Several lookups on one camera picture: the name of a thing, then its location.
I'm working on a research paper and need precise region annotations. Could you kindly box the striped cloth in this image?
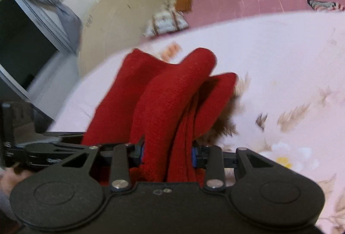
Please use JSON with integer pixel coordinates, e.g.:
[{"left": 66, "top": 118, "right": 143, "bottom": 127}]
[{"left": 307, "top": 0, "right": 345, "bottom": 12}]

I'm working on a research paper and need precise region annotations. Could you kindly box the orange cushion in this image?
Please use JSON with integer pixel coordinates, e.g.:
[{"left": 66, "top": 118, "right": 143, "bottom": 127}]
[{"left": 175, "top": 0, "right": 203, "bottom": 12}]

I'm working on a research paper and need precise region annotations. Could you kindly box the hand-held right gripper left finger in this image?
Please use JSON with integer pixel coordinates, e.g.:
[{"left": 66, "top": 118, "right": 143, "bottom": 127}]
[{"left": 62, "top": 137, "right": 146, "bottom": 193}]

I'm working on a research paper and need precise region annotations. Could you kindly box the red knitted garment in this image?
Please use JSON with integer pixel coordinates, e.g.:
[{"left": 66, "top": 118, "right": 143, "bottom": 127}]
[{"left": 81, "top": 47, "right": 239, "bottom": 189}]

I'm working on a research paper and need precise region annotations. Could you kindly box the floral patterned pillow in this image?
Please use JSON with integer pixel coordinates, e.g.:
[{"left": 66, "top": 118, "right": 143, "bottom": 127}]
[{"left": 143, "top": 0, "right": 189, "bottom": 38}]

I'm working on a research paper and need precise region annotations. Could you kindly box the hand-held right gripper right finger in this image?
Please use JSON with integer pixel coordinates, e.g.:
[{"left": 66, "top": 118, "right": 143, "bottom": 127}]
[{"left": 190, "top": 142, "right": 270, "bottom": 193}]

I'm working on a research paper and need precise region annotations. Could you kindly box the dark glass sliding door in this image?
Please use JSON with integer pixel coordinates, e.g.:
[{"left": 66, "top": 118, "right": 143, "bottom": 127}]
[{"left": 0, "top": 0, "right": 74, "bottom": 100}]

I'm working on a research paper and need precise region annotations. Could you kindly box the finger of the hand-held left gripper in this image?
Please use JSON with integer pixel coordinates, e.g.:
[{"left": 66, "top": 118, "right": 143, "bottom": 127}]
[{"left": 11, "top": 131, "right": 103, "bottom": 170}]

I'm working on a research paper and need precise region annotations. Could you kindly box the person's left hand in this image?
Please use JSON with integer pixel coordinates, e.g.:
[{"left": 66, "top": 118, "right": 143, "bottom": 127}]
[{"left": 0, "top": 168, "right": 32, "bottom": 195}]

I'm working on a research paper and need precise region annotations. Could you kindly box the cream round headboard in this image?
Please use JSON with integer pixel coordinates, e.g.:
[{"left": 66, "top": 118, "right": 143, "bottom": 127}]
[{"left": 79, "top": 0, "right": 179, "bottom": 76}]

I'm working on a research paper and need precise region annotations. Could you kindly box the white floral blanket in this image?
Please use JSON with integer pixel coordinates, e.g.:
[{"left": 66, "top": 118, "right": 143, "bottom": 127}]
[{"left": 49, "top": 9, "right": 345, "bottom": 234}]

